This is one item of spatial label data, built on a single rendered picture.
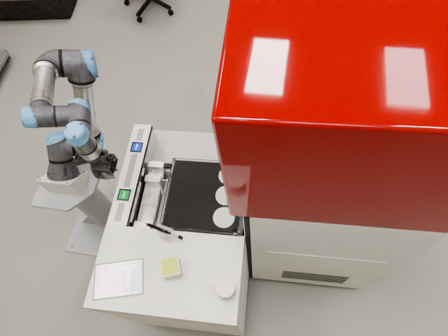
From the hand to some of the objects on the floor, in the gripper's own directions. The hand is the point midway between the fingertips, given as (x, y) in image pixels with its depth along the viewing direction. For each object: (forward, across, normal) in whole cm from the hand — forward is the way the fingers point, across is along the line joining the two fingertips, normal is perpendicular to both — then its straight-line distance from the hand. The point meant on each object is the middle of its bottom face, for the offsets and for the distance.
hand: (107, 176), depth 148 cm
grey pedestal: (+116, +11, +48) cm, 126 cm away
